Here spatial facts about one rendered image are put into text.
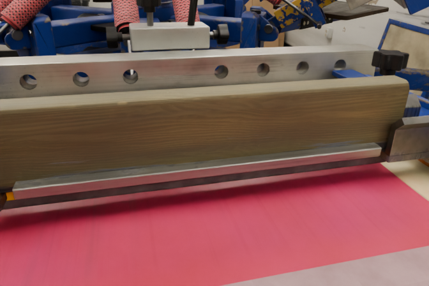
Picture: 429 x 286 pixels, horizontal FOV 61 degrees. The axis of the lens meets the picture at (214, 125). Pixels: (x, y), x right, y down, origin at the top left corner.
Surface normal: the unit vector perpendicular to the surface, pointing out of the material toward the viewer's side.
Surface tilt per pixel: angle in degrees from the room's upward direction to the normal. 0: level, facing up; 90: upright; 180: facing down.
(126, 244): 3
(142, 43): 87
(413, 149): 87
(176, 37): 87
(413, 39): 81
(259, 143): 87
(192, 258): 3
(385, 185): 3
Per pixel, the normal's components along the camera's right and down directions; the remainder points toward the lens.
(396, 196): 0.01, -0.92
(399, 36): -0.95, -0.07
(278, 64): 0.25, 0.39
